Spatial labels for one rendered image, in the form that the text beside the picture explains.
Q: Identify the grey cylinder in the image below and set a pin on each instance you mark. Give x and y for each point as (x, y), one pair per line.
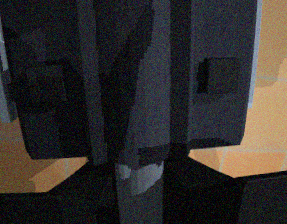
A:
(140, 194)

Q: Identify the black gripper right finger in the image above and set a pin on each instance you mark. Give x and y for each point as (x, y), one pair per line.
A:
(196, 194)

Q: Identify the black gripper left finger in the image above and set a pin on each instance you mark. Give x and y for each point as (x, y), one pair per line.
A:
(87, 197)

